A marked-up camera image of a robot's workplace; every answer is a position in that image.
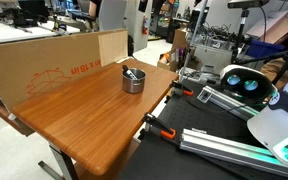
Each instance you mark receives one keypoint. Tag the brown cardboard box panel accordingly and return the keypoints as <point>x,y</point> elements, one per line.
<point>17,63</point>

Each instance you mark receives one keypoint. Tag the small brown cardboard box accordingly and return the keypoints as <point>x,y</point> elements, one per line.
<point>180,39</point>

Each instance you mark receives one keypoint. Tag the red fire extinguisher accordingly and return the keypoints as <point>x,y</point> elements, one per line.
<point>145,26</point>

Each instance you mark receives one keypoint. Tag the flat cardboard sheet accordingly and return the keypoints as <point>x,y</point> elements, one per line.
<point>270,29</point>

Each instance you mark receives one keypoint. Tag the black orange bar clamp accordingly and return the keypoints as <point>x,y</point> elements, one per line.
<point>187,92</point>
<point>167,134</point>

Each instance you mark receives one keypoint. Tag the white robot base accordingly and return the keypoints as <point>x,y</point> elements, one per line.
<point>274,126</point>

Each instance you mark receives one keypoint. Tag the white work table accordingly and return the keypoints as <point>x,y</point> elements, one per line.
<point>4,33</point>

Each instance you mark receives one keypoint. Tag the short aluminium extrusion rail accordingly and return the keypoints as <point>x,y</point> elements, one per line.
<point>224,101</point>

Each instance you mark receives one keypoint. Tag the black white marker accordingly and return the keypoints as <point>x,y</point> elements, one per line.
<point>126,70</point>

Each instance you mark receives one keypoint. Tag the silver metal pot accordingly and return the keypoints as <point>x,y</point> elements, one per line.
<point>134,86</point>

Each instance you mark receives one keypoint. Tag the silver metal pole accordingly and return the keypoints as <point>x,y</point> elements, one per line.
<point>194,36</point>

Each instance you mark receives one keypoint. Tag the blue plastic bin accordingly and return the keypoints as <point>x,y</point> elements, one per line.
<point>264,48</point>

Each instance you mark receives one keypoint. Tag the person in brown clothing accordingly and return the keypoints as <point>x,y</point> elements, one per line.
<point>271,70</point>

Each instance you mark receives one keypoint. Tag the grey partition panel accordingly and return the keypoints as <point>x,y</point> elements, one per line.
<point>112,15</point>

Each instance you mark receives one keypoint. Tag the black perforated breadboard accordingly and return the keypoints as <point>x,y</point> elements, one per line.
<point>190,113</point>

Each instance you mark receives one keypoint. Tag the black computer monitor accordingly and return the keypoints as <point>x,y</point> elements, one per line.
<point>34,8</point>

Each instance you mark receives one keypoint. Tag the grey metal table leg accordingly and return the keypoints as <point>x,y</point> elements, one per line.
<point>62,160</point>

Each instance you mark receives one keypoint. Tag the long aluminium extrusion rail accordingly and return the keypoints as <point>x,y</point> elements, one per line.
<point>217,146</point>

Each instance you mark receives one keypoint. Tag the black stereo camera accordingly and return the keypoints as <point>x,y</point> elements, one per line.
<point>247,3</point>

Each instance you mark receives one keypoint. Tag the white VR headset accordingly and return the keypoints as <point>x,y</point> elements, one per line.
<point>237,71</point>

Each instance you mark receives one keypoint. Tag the black camera stand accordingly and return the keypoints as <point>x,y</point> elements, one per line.
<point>239,40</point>

